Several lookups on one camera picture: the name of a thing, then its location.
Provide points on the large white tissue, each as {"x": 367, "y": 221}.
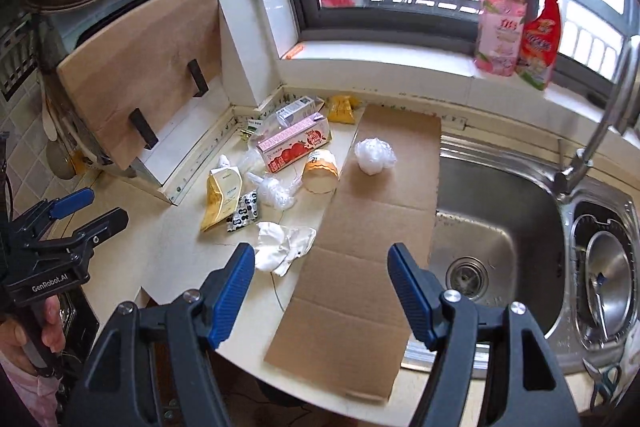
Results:
{"x": 275, "y": 247}

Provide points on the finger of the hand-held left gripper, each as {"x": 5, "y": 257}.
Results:
{"x": 107, "y": 222}
{"x": 75, "y": 203}

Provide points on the yellow and white pouch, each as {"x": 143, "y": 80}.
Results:
{"x": 220, "y": 202}

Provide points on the small orange object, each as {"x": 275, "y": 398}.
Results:
{"x": 295, "y": 53}

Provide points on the small green packet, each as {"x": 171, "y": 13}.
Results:
{"x": 252, "y": 127}

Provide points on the pink drink carton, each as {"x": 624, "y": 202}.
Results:
{"x": 290, "y": 147}

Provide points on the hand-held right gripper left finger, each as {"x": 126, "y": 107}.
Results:
{"x": 230, "y": 287}

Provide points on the white plastic bag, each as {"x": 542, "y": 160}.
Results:
{"x": 375, "y": 157}

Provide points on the clear plastic wrap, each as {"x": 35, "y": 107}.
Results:
{"x": 272, "y": 194}

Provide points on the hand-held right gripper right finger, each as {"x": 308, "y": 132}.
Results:
{"x": 407, "y": 287}

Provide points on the small white tissue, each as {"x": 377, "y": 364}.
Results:
{"x": 225, "y": 162}

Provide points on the red spray bottle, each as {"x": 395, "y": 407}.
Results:
{"x": 540, "y": 42}

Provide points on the black gas stove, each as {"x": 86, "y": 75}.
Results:
{"x": 75, "y": 322}

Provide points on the black wall rack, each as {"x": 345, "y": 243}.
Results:
{"x": 15, "y": 57}

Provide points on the steel drain basket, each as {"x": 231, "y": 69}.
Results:
{"x": 577, "y": 257}

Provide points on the yellow snack packet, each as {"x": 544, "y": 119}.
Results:
{"x": 342, "y": 109}

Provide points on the orange and white paper cup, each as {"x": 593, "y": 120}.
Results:
{"x": 320, "y": 172}

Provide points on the person's left hand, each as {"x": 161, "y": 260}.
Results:
{"x": 53, "y": 332}

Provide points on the steel faucet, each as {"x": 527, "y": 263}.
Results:
{"x": 605, "y": 112}

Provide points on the stainless steel sink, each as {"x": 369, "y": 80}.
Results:
{"x": 490, "y": 217}

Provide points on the flat cardboard sheet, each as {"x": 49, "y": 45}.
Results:
{"x": 350, "y": 282}

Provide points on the white rice paddle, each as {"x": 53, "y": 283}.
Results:
{"x": 49, "y": 122}

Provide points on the wooden cutting board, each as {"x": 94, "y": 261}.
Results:
{"x": 140, "y": 57}

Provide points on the black and white patterned packet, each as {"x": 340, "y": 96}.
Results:
{"x": 243, "y": 212}

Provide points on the small white carton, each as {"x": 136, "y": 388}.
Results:
{"x": 295, "y": 109}

